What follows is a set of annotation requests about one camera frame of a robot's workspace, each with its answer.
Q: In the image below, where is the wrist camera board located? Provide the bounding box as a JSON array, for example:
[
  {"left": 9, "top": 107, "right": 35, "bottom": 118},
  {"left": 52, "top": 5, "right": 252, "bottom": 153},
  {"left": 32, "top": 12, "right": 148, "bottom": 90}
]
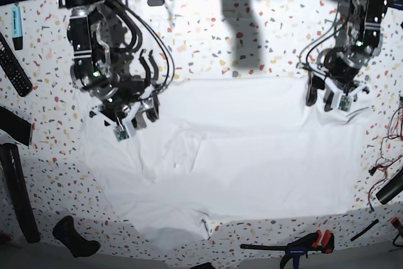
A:
[
  {"left": 113, "top": 126, "right": 130, "bottom": 142},
  {"left": 338, "top": 95, "right": 353, "bottom": 112}
]

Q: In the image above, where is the black flat case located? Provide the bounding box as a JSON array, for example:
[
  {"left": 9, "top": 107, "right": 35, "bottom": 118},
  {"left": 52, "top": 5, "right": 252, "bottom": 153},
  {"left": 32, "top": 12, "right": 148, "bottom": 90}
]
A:
[{"left": 1, "top": 107, "right": 33, "bottom": 146}]

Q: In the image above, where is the terrazzo patterned tablecloth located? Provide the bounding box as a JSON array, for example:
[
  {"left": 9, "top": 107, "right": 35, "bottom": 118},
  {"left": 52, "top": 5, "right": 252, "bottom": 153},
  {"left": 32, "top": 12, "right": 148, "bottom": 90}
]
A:
[{"left": 1, "top": 0, "right": 402, "bottom": 268}]

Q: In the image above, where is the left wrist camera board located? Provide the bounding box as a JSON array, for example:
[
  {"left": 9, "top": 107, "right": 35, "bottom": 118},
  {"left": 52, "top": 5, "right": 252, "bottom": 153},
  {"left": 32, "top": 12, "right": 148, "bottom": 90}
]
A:
[{"left": 338, "top": 95, "right": 353, "bottom": 112}]

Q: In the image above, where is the red black wire bundle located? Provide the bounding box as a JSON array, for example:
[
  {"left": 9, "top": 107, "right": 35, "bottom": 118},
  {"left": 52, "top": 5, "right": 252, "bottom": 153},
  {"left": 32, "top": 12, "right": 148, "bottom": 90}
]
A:
[{"left": 366, "top": 95, "right": 403, "bottom": 212}]

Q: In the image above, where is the black orange bar clamp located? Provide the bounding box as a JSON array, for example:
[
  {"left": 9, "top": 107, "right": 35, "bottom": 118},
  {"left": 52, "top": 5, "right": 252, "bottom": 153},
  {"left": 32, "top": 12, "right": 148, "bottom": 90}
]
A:
[{"left": 240, "top": 230, "right": 335, "bottom": 269}]

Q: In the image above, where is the black TV remote control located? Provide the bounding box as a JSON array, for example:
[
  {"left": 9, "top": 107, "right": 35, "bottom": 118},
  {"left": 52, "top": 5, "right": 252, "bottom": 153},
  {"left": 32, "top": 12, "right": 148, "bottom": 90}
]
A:
[{"left": 0, "top": 34, "right": 33, "bottom": 97}]

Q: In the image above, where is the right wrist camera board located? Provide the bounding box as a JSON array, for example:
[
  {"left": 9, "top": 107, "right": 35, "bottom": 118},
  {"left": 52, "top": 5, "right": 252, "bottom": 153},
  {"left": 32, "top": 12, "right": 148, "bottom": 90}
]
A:
[{"left": 113, "top": 126, "right": 130, "bottom": 142}]

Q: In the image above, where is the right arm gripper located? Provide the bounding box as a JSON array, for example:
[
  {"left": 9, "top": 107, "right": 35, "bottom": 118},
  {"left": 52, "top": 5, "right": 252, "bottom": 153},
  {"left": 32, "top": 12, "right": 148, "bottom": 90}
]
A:
[{"left": 89, "top": 75, "right": 159, "bottom": 130}]

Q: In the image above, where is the black cylinder right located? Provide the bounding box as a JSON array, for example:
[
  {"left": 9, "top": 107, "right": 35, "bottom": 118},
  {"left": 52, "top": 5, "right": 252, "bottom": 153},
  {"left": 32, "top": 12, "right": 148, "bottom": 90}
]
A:
[{"left": 376, "top": 175, "right": 402, "bottom": 205}]

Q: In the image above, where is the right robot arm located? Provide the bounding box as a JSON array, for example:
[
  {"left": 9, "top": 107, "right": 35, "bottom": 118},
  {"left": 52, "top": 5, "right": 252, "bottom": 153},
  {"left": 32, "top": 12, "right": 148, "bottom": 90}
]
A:
[{"left": 57, "top": 0, "right": 162, "bottom": 132}]

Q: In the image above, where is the small black stick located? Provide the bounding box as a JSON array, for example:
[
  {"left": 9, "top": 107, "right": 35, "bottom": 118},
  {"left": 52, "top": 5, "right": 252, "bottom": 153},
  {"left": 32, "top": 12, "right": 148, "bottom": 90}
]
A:
[{"left": 350, "top": 219, "right": 379, "bottom": 242}]

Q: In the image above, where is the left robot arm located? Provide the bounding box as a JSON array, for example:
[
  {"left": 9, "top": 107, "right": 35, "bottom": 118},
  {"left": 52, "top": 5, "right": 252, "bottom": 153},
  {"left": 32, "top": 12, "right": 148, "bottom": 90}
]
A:
[{"left": 304, "top": 0, "right": 388, "bottom": 112}]

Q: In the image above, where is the blue highlighter marker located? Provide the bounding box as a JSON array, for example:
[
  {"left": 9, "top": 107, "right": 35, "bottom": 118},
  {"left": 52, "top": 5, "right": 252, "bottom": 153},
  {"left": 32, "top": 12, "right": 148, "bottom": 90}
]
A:
[{"left": 11, "top": 6, "right": 23, "bottom": 50}]

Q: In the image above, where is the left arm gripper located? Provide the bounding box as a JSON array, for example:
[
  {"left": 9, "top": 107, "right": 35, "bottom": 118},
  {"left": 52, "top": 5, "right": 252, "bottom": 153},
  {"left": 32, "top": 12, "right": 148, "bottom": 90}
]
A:
[{"left": 305, "top": 47, "right": 370, "bottom": 112}]

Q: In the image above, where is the white T-shirt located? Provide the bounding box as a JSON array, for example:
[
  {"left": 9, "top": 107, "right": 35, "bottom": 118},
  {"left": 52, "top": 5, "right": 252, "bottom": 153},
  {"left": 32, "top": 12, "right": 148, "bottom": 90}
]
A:
[{"left": 79, "top": 77, "right": 370, "bottom": 250}]

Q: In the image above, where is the black cylindrical tube left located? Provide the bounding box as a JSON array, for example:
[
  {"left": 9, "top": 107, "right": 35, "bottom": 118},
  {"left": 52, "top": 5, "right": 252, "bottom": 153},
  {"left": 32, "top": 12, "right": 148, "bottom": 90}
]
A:
[{"left": 1, "top": 143, "right": 41, "bottom": 244}]

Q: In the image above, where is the small orange black device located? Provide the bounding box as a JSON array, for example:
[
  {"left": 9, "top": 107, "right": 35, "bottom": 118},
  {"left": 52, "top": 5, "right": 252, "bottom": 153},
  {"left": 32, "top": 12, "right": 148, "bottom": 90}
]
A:
[{"left": 390, "top": 217, "right": 400, "bottom": 228}]

